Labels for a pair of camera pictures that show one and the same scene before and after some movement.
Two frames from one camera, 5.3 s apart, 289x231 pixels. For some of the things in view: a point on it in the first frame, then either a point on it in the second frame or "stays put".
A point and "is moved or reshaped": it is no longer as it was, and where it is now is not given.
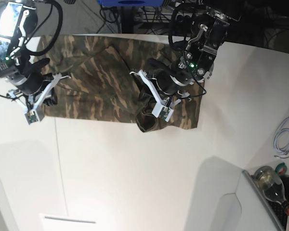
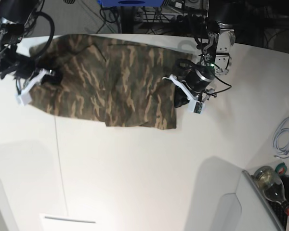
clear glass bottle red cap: x=271 y=185 stays put
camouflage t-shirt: x=101 y=87 is moved or reshaped
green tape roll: x=281 y=169 stays put
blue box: x=132 y=3 stays put
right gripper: x=167 y=79 to x=197 y=80
